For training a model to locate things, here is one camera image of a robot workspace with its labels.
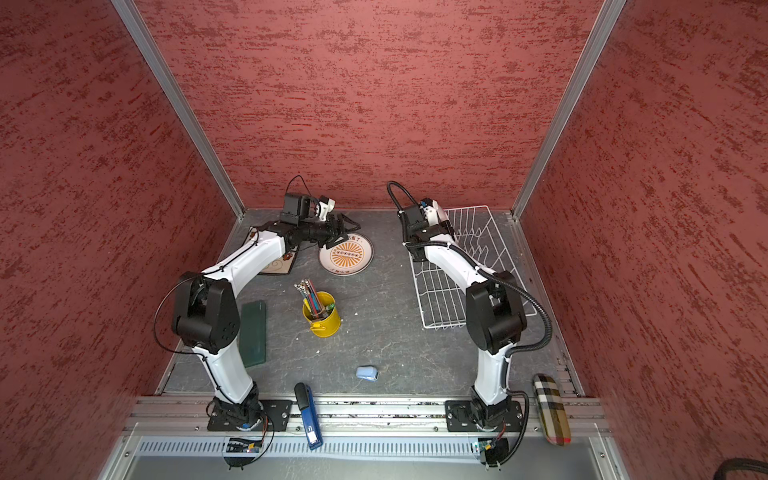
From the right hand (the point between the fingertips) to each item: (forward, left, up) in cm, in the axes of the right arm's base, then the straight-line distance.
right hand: (449, 234), depth 90 cm
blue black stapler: (-42, +41, -14) cm, 60 cm away
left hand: (-1, +29, +2) cm, 29 cm away
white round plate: (+5, +33, -17) cm, 38 cm away
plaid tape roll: (-47, -21, -16) cm, 54 cm away
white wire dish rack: (-15, +2, -15) cm, 21 cm away
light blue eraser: (-36, +25, -15) cm, 46 cm away
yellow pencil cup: (-24, +36, -10) cm, 44 cm away
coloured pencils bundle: (-18, +41, -4) cm, 45 cm away
